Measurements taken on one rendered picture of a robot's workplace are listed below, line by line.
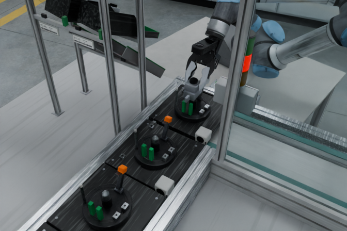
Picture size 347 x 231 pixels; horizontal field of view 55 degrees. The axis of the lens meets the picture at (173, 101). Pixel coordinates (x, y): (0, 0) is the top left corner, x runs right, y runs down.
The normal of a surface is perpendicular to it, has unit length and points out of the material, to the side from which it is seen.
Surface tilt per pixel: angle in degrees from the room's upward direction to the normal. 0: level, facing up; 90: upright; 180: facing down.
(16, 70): 0
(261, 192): 90
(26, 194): 0
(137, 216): 0
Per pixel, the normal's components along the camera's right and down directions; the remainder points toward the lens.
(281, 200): -0.52, 0.54
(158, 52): 0.03, -0.76
